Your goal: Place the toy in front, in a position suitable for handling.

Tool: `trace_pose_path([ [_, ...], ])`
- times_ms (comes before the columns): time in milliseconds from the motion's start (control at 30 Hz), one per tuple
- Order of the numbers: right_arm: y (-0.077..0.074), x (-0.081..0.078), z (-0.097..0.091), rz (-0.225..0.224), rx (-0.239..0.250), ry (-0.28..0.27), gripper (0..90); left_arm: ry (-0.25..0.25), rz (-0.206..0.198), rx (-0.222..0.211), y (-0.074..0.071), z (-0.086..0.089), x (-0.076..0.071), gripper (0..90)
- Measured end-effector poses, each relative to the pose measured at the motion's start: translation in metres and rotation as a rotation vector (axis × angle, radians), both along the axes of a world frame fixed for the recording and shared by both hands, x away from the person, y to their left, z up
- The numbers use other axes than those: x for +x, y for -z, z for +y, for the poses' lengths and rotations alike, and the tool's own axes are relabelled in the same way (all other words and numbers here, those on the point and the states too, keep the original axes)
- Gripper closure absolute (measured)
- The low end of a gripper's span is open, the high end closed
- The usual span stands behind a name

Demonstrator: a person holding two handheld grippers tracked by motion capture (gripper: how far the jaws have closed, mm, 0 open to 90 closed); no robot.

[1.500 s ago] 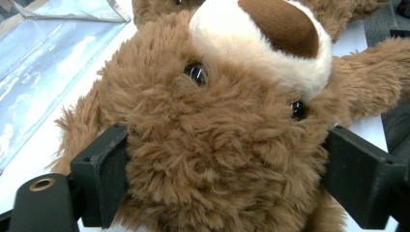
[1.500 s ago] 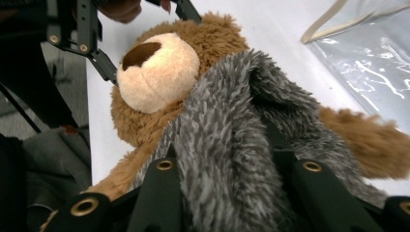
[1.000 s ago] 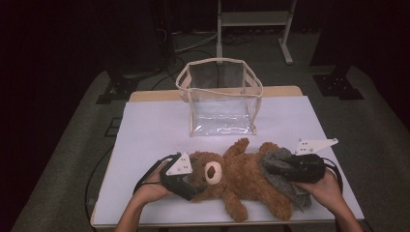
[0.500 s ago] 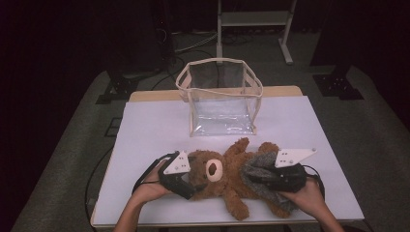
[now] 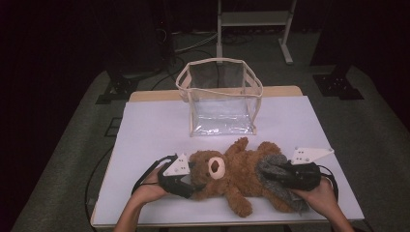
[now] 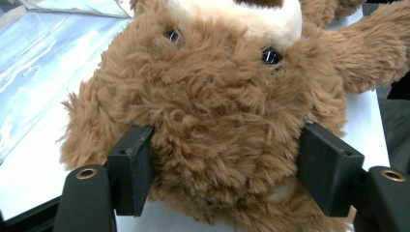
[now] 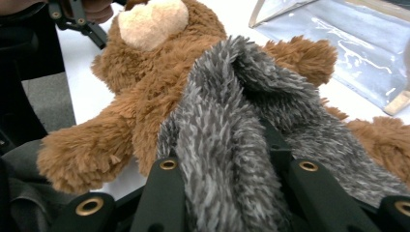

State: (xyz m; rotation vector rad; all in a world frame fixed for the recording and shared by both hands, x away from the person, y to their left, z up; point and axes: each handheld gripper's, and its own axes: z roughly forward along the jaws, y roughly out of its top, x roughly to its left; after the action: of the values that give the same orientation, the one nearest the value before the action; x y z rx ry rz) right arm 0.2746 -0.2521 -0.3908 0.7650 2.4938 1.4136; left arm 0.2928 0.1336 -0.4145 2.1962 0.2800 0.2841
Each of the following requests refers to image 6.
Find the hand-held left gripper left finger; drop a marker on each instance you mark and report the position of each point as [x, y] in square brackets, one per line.
[132, 170]

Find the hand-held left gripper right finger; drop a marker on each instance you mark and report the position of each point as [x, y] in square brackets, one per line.
[328, 167]

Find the white table cover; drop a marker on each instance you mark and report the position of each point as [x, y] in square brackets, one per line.
[29, 180]

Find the brown teddy bear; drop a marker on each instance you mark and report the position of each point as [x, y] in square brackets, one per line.
[219, 112]

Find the wooden table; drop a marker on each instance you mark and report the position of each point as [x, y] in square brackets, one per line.
[8, 19]

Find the clear plastic bag cream trim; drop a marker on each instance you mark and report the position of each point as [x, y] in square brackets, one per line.
[38, 58]

